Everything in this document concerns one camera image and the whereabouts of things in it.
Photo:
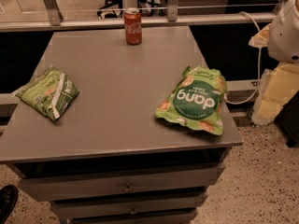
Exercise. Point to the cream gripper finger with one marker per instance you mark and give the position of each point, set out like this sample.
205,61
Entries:
260,40

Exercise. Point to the red coke can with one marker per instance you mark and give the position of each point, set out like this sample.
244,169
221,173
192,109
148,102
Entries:
132,24

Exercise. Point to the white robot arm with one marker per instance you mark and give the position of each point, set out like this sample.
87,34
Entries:
281,36

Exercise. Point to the green dang chips bag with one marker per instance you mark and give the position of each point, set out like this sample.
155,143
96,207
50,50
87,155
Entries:
196,101

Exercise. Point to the black office chair base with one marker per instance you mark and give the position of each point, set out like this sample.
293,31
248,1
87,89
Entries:
109,3

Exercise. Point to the grey drawer cabinet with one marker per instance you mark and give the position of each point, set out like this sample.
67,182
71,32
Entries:
107,159

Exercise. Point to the green snack bag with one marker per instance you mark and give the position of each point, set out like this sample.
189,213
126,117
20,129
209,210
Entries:
50,94

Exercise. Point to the black shoe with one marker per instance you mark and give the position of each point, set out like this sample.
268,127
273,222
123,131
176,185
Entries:
8,200

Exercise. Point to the metal railing frame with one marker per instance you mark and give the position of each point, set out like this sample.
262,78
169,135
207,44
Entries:
34,15

